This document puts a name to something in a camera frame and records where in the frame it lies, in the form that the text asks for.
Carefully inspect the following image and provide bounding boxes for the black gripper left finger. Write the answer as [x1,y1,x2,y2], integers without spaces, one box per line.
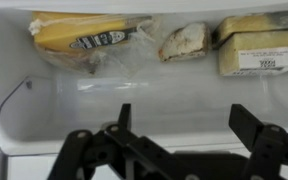
[47,103,188,180]

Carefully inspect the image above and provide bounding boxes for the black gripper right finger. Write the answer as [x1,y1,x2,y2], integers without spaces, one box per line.
[228,103,288,180]

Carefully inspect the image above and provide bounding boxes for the white fridge door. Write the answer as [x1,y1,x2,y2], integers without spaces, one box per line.
[0,0,288,180]

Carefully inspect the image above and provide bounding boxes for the labelled pale cheese block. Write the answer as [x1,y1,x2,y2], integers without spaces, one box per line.
[217,29,288,77]

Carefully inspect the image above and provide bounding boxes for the wrapped yellow cheese wedge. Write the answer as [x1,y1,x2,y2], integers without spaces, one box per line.
[28,11,159,75]

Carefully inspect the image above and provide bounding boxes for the mouldy yellow cheese wedge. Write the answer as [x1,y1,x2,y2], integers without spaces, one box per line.
[211,9,288,50]

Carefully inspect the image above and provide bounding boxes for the white rind cheese piece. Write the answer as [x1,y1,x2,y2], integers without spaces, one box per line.
[157,22,212,63]

